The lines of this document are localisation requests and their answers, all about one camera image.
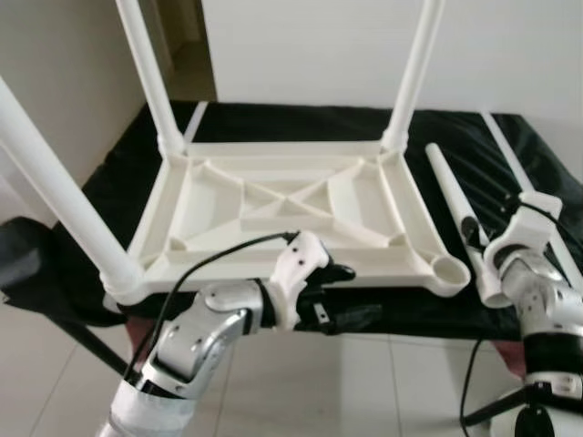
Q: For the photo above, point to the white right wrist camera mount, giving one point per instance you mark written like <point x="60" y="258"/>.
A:
<point x="528" y="228"/>

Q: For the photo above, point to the white plastic table top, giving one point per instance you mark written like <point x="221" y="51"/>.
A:
<point x="273" y="196"/>

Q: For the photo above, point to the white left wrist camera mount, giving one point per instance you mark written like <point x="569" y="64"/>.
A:
<point x="301" y="259"/>

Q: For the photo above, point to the pink soft object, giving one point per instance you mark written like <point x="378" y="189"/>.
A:
<point x="137" y="335"/>

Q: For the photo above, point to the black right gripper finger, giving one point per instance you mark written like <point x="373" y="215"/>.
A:
<point x="471" y="234"/>

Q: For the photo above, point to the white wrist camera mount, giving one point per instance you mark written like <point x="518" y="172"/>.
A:
<point x="528" y="228"/>
<point x="301" y="259"/>

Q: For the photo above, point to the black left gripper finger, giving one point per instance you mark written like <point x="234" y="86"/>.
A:
<point x="355" y="319"/>
<point x="339" y="271"/>

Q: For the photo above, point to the black table cloth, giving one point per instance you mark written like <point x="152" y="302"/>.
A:
<point x="301" y="123"/>

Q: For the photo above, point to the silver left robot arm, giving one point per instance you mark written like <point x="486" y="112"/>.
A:
<point x="200" y="332"/>

